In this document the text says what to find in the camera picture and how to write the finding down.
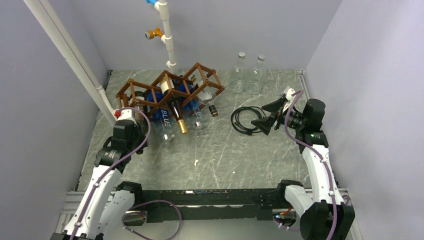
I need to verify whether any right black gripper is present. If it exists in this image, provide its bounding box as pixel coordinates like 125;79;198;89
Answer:
251;97;306;135

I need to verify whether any clear glass bottle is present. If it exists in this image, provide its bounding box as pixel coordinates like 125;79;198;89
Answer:
229;51;246;93
245;54;266;94

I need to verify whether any olive green bottle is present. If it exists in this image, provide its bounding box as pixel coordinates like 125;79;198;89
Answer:
132;92;150;117

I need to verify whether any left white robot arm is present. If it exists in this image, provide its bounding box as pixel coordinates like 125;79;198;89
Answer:
51;106;284;240

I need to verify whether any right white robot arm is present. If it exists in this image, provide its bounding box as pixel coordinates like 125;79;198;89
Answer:
251;97;355;240

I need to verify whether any blue labelled clear bottle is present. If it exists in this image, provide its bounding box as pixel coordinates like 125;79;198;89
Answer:
145;75;204;142

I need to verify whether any dark bottle gold foil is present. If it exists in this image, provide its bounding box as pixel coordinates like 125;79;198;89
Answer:
168;98;188;135

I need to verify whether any clear bottle black cap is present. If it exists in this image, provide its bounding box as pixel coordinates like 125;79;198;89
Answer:
197;91;219;117

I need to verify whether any brown wooden wine rack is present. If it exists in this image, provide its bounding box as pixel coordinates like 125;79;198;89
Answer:
115;62;225;118

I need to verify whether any white diagonal pole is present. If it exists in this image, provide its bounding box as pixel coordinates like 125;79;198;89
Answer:
24;0;116;125

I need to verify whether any orange pipe fitting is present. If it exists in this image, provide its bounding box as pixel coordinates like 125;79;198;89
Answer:
145;27;164;40

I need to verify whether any white pvc pipe stand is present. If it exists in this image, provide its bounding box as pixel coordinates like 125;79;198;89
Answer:
145;0;178;74

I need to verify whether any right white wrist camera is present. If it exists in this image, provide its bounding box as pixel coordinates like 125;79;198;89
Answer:
283;86;296;102

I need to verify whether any coiled black cable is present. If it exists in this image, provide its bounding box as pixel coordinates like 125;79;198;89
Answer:
230;105;269;136

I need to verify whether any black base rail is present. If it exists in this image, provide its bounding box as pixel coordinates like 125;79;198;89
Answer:
128;187;291;223

